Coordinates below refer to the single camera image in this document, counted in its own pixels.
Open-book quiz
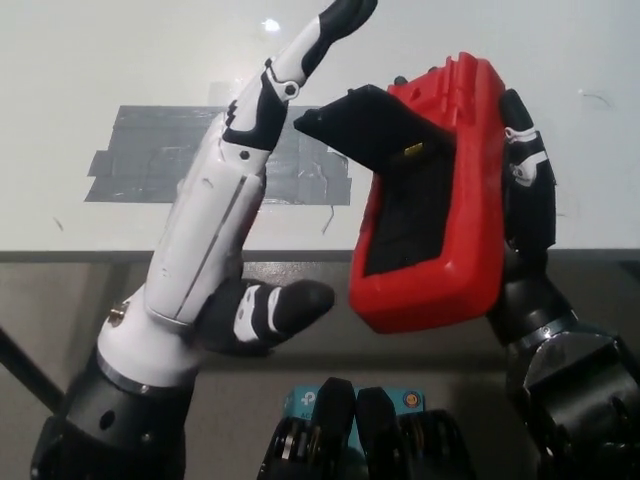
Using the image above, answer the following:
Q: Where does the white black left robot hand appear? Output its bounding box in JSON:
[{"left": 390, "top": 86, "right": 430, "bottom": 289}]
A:
[{"left": 97, "top": 0, "right": 379, "bottom": 390}]

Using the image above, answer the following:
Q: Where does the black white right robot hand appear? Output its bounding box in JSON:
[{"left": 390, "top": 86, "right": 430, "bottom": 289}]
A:
[{"left": 487, "top": 88, "right": 576, "bottom": 346}]

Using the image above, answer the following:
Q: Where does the red black digital multimeter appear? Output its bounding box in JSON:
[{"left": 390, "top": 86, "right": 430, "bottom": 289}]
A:
[{"left": 293, "top": 49, "right": 512, "bottom": 334}]

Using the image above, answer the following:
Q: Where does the black teal robot torso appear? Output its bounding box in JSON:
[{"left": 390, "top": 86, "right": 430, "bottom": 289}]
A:
[{"left": 257, "top": 377, "right": 476, "bottom": 480}]

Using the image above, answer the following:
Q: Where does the black diagonal table brace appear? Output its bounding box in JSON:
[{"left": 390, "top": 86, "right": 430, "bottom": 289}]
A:
[{"left": 0, "top": 324, "right": 69, "bottom": 416}]

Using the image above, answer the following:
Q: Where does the grey duct tape patch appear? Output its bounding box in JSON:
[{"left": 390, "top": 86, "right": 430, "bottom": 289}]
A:
[{"left": 82, "top": 104, "right": 354, "bottom": 207}]

